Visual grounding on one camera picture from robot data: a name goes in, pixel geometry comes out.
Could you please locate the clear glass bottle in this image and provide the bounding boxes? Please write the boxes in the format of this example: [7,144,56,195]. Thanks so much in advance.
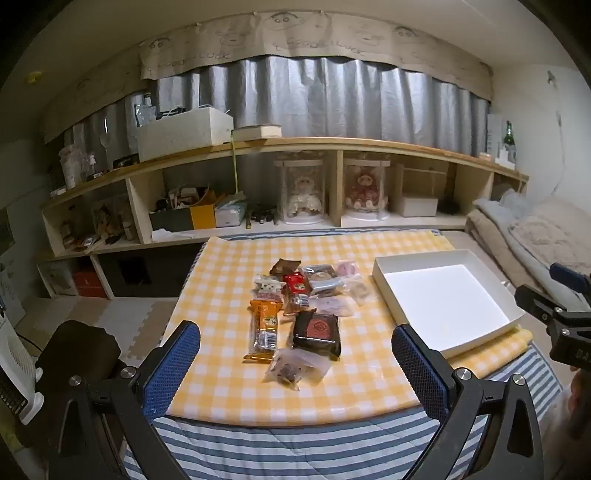
[135,92,158,127]

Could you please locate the white-dress doll in clear case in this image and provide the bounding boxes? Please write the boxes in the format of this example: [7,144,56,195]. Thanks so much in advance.
[274,157,329,226]

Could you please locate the wooden shelf unit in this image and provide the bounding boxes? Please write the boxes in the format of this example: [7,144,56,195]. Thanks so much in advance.
[39,136,529,259]

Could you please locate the brown snack packet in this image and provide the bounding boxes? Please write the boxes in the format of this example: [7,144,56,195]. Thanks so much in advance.
[270,258,301,278]

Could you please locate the white cardboard tray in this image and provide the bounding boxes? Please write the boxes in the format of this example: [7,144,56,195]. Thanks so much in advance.
[372,249,526,358]

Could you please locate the person's right hand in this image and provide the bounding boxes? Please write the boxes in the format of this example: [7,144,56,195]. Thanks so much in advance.
[567,369,591,439]

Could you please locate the white heater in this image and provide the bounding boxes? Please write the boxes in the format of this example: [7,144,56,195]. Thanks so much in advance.
[0,295,44,425]

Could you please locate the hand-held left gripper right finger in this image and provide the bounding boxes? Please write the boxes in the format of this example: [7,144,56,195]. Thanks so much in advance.
[392,324,543,480]

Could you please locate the green glass bottle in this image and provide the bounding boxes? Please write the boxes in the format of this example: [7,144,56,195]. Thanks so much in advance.
[501,120,518,164]

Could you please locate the clear plastic jar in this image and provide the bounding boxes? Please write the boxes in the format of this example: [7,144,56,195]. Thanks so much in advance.
[59,144,86,190]

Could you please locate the white bear-print snack packet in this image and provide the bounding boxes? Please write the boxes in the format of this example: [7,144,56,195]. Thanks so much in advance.
[252,274,287,301]

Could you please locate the red box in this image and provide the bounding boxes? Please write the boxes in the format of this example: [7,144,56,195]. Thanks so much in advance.
[71,270,107,298]

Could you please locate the orange long snack packet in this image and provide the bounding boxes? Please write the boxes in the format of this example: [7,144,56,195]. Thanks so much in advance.
[244,299,280,363]

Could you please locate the yellow box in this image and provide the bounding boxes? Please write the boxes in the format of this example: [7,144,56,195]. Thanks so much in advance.
[189,194,220,230]

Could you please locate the red snack packet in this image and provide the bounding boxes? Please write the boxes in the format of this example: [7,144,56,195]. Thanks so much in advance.
[283,272,315,317]

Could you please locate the small white box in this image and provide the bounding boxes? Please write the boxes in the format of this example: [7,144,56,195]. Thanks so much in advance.
[399,193,438,217]

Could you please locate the clear brown-print candy packet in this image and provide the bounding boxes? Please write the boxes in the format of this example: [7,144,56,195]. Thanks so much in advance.
[263,348,331,391]

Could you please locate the grey curtain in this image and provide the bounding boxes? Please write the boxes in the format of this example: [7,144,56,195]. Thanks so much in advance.
[60,55,490,162]

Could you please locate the clear pastry packet dark label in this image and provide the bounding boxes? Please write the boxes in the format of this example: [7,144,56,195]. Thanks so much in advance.
[307,264,345,296]

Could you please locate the pink donut packet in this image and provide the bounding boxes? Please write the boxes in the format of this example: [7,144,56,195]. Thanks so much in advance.
[335,259,363,282]

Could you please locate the dark green box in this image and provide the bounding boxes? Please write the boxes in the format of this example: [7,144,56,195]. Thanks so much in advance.
[148,208,194,232]

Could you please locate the beige cookie clear packet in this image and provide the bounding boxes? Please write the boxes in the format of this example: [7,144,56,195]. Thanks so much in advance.
[344,279,377,305]

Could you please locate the wine glass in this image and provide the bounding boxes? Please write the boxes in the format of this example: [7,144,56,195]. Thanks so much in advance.
[97,115,114,171]

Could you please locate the grey blanket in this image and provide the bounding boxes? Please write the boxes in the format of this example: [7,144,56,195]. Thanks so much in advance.
[473,189,591,296]

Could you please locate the red-dress doll in clear case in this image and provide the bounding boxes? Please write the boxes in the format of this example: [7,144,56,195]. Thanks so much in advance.
[342,157,392,222]

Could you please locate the beige printed valance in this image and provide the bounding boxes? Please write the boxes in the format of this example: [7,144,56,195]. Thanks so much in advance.
[41,9,492,144]

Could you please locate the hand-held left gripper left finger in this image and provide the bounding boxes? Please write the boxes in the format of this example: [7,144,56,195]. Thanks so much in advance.
[48,320,201,480]

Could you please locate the white wall cable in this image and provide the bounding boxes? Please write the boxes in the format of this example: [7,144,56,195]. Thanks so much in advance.
[547,69,568,162]

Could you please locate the black square snack packet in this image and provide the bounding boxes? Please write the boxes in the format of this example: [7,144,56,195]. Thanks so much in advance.
[291,310,342,360]

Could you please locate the cream quilted pillow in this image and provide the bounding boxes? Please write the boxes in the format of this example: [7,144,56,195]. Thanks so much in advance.
[508,196,591,278]

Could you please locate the green hanging cord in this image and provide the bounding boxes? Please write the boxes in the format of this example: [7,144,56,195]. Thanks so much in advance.
[229,130,239,195]

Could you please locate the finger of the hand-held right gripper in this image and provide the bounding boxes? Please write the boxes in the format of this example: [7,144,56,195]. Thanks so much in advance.
[514,284,570,326]
[549,262,591,291]

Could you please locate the white storage box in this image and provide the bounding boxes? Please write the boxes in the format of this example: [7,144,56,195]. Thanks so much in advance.
[137,107,234,162]

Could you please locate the thick book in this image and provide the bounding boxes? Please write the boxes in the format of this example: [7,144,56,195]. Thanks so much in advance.
[232,124,282,140]

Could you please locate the foam puzzle floor mat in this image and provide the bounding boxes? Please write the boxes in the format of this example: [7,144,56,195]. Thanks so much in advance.
[14,298,181,365]

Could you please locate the tissue box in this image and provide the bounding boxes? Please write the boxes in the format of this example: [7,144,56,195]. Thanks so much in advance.
[213,198,247,228]

